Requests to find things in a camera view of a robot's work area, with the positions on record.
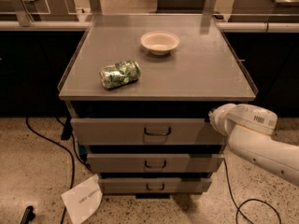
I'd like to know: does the black cable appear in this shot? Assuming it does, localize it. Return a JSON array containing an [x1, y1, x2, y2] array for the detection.
[[25, 117, 93, 224], [222, 157, 283, 224]]

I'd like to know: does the grey middle drawer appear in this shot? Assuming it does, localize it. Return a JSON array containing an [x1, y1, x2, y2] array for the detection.
[[88, 154, 223, 173]]

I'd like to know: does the white paper sign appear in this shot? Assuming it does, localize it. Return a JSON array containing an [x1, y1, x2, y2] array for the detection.
[[61, 175, 103, 224]]

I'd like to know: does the black cable left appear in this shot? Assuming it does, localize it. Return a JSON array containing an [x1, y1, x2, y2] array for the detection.
[[25, 117, 93, 224]]

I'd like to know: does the grey bottom drawer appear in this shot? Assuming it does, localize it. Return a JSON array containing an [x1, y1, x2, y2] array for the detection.
[[99, 177, 212, 194]]

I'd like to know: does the grey top drawer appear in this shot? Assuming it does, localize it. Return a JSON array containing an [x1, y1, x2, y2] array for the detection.
[[71, 118, 223, 146]]

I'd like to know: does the grey background desk left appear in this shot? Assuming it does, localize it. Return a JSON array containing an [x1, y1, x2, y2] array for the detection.
[[0, 0, 78, 21]]

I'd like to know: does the grey drawer cabinet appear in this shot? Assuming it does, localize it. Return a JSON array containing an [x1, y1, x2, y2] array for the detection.
[[57, 13, 259, 200]]

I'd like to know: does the black object on floor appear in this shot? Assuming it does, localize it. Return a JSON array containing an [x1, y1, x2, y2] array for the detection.
[[20, 205, 36, 224]]

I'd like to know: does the white horizontal rail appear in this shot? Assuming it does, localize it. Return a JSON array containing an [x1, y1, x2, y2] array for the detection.
[[0, 21, 299, 34]]

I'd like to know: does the black cable right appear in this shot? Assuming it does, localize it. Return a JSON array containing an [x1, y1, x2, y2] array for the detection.
[[222, 157, 283, 224]]

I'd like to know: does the grey background desk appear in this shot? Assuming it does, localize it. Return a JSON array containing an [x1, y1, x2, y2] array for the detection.
[[0, 0, 78, 21], [229, 0, 299, 23]]

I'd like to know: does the white paper bowl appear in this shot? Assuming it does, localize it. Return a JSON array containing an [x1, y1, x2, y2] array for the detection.
[[140, 31, 179, 55]]

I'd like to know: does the grey drawer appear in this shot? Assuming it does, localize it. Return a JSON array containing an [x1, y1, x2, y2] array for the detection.
[[99, 177, 212, 194], [71, 118, 223, 146], [88, 154, 223, 173]]

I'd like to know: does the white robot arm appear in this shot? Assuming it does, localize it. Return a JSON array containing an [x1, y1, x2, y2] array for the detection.
[[208, 104, 299, 186]]

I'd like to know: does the grey background desk right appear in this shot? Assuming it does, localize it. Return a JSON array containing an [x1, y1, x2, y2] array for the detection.
[[229, 0, 299, 23]]

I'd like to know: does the green crushed soda can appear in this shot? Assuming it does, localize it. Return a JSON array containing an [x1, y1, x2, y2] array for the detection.
[[99, 61, 141, 90]]

